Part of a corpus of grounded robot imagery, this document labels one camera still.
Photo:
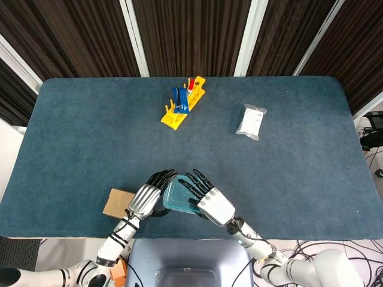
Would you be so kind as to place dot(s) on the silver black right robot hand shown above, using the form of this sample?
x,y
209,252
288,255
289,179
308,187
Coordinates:
x,y
215,206

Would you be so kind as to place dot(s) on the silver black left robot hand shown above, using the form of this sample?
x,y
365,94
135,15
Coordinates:
x,y
145,198

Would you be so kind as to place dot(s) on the clear blue plastic container lid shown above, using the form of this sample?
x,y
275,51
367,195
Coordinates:
x,y
176,200

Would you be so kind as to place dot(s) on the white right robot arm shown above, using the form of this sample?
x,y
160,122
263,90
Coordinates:
x,y
299,269

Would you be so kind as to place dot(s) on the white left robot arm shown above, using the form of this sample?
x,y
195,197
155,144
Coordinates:
x,y
116,248

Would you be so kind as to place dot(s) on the brown cardboard piece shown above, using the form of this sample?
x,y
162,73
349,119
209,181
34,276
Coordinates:
x,y
115,203

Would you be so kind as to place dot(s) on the orange block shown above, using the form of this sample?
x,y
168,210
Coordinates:
x,y
118,273

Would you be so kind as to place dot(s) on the grey blue robot torso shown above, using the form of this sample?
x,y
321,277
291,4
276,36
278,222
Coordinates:
x,y
179,257

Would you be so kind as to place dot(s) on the blue table cloth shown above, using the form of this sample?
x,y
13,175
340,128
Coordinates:
x,y
89,149

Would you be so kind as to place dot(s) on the yellow plastic tube rack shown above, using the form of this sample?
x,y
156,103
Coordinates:
x,y
173,119

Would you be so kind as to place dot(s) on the clear bag with white contents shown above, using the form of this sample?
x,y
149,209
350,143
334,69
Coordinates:
x,y
249,122

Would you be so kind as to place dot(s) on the blue plate in rack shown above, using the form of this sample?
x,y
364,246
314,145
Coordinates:
x,y
182,100

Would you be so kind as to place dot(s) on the red capped tube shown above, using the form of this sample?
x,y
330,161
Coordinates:
x,y
193,83

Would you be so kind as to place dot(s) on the black ribbed floor mat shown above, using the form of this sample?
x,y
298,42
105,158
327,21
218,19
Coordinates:
x,y
18,254

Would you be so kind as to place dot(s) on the white partition post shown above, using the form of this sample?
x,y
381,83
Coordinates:
x,y
134,36
249,36
317,39
369,107
18,62

